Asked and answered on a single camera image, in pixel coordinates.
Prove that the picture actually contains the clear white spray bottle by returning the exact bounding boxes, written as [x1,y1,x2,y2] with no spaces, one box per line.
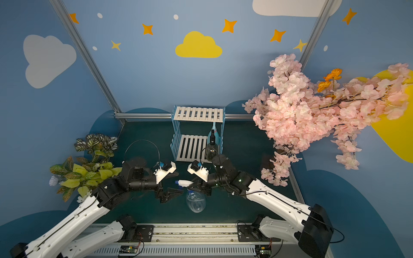
[175,180,206,213]

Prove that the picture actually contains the blue white slatted shelf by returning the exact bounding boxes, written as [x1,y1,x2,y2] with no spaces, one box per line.
[170,106,225,163]

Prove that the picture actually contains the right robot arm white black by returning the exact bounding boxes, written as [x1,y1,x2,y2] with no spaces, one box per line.
[187,154,335,258]

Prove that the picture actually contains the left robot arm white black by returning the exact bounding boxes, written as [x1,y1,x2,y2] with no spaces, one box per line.
[10,157,183,258]

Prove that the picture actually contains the brown tree pot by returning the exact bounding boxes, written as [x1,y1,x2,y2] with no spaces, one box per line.
[259,154,274,172]

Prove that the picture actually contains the green yellow potted plant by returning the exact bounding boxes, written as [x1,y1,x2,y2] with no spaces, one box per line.
[49,133,122,203]

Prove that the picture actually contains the left circuit board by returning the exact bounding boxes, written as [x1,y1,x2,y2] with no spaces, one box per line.
[119,246,140,256]

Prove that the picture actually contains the circuit board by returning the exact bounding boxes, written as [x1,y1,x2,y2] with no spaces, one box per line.
[254,245,272,258]
[119,246,140,256]

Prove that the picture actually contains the right circuit board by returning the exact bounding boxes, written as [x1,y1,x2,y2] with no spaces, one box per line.
[254,245,272,258]

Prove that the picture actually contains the pink cherry blossom tree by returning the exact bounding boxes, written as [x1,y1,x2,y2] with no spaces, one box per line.
[243,54,410,187]

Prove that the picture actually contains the orange artificial flowers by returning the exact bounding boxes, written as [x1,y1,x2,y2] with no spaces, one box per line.
[317,68,343,100]

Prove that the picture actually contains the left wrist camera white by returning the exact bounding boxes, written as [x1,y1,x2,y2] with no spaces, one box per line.
[153,162,176,184]

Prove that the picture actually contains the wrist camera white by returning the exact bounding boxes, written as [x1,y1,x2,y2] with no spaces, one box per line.
[187,160,209,182]
[153,162,176,184]

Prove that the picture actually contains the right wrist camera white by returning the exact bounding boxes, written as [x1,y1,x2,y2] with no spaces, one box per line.
[187,160,209,182]

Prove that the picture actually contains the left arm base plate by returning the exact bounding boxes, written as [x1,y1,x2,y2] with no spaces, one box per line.
[119,225,154,243]

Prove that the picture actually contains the aluminium rail front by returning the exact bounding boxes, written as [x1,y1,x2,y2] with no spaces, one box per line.
[87,223,309,258]

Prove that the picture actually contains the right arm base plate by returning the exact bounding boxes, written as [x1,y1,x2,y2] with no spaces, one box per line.
[236,222,281,243]

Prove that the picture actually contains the aluminium frame back bar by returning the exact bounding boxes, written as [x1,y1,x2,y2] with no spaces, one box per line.
[114,112,254,120]

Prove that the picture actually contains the aluminium frame right post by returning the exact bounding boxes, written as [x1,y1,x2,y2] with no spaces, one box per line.
[300,0,336,70]

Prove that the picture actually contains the aluminium frame post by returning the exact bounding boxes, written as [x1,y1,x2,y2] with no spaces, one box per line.
[49,0,122,117]
[300,0,336,70]

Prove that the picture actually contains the aluminium frame left post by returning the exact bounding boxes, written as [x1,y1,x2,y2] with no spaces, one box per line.
[49,0,122,117]

